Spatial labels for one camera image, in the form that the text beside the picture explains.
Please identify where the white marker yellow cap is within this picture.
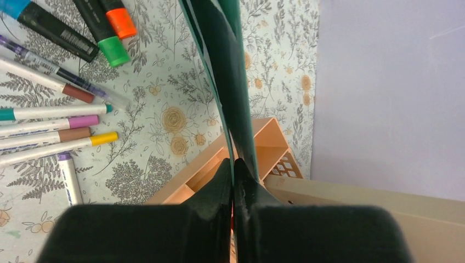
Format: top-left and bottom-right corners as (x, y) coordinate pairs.
(1, 131), (118, 167)

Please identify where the white marker pink cap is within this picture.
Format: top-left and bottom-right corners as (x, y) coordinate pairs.
(1, 115), (99, 139)

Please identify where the orange cap black highlighter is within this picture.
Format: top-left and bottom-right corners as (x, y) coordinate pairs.
(100, 0), (137, 39)

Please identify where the peach plastic file organizer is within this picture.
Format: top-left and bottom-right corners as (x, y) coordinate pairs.
(145, 117), (304, 206)

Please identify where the white marker tan cap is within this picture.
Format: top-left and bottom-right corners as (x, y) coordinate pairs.
(1, 127), (91, 151)

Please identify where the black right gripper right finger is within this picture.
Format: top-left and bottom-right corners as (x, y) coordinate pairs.
(234, 159), (413, 262)

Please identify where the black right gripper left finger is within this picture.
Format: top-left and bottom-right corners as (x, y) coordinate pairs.
(38, 159), (232, 262)

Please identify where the teal file folder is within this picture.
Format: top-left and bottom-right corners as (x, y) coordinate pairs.
(179, 1), (259, 180)

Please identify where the blue cap black highlighter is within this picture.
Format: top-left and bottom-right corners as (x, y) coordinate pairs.
(1, 0), (99, 62)

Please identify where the white marker purple cap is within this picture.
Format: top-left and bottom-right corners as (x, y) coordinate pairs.
(58, 152), (83, 205)

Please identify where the purple clear gel pen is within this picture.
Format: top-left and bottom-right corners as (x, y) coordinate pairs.
(1, 36), (131, 109)

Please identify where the white marker teal cap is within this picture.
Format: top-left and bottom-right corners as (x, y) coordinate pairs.
(1, 104), (114, 121)

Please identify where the white marker brown cap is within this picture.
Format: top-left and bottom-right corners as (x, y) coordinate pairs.
(1, 56), (94, 104)

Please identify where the green cap black highlighter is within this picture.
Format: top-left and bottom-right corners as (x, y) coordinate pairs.
(73, 0), (131, 67)

